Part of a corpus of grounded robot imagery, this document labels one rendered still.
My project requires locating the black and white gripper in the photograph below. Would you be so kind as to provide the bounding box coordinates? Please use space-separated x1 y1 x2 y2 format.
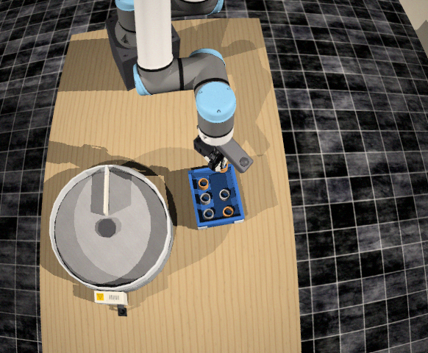
193 135 228 172

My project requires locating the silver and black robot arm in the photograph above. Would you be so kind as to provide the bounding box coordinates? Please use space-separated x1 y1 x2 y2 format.
115 0 254 173

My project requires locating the blue crate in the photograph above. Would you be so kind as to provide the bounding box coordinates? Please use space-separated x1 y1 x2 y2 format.
188 165 245 230

